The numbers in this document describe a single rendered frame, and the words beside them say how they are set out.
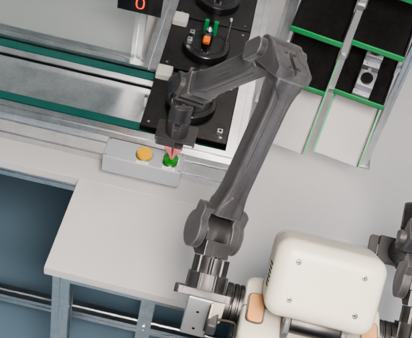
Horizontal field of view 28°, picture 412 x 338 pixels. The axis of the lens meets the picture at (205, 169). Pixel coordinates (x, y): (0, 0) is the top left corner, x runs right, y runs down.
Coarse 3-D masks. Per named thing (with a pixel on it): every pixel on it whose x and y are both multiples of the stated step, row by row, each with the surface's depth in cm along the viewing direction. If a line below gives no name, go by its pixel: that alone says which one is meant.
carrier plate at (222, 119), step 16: (160, 80) 239; (160, 96) 235; (224, 96) 239; (144, 112) 230; (160, 112) 231; (224, 112) 235; (144, 128) 227; (208, 128) 229; (224, 128) 230; (208, 144) 228; (224, 144) 227
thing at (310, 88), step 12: (300, 36) 218; (312, 48) 216; (324, 48) 216; (336, 48) 216; (312, 60) 215; (324, 60) 215; (336, 60) 213; (312, 72) 214; (324, 72) 214; (312, 84) 213; (324, 84) 213
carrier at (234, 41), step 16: (176, 16) 256; (176, 32) 254; (192, 32) 250; (208, 32) 246; (224, 32) 258; (240, 32) 259; (176, 48) 249; (192, 48) 248; (208, 48) 249; (224, 48) 250; (240, 48) 254; (176, 64) 245; (192, 64) 246; (208, 64) 247
